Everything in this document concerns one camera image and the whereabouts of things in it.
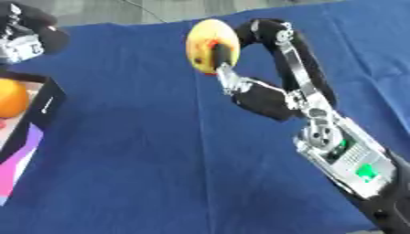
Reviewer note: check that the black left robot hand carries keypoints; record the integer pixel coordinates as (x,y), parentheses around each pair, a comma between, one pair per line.
(37,33)

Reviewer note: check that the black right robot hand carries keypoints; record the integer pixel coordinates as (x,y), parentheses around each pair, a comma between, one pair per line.
(264,99)

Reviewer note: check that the yellow toy fruit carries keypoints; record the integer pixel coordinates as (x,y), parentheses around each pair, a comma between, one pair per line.
(209,44)

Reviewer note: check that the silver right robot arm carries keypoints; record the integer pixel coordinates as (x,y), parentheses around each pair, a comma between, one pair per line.
(352,161)

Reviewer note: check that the black box with white inside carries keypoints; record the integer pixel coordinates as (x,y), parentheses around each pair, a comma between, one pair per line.
(37,112)

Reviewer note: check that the orange toy fruit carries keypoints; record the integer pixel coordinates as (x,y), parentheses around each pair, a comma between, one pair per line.
(12,98)

